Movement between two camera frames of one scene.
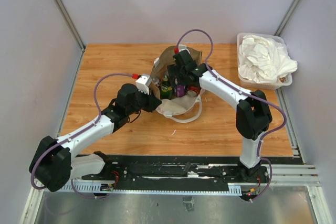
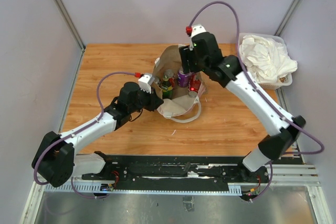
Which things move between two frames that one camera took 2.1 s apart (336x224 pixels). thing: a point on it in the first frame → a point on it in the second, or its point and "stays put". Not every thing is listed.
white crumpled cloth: [264, 60] stays put
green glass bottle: [166, 89] stays put
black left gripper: [153, 102] stays put
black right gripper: [172, 68] → [186, 56]
